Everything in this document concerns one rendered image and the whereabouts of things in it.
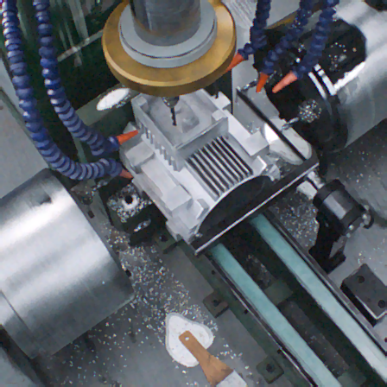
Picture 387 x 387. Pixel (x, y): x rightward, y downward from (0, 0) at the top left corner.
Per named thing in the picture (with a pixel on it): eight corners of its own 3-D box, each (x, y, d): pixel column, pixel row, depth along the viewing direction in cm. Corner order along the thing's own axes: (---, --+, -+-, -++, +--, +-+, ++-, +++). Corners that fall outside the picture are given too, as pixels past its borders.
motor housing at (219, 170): (125, 182, 134) (110, 126, 117) (210, 126, 138) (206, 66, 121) (192, 264, 126) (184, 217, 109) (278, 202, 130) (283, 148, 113)
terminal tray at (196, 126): (134, 124, 121) (128, 100, 115) (187, 91, 124) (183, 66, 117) (177, 175, 117) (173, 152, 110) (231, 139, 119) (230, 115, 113)
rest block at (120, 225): (113, 225, 143) (103, 198, 133) (142, 205, 145) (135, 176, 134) (130, 248, 141) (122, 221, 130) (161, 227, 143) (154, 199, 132)
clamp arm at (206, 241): (307, 161, 125) (187, 248, 119) (309, 153, 122) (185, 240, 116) (321, 175, 123) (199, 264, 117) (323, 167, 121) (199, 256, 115)
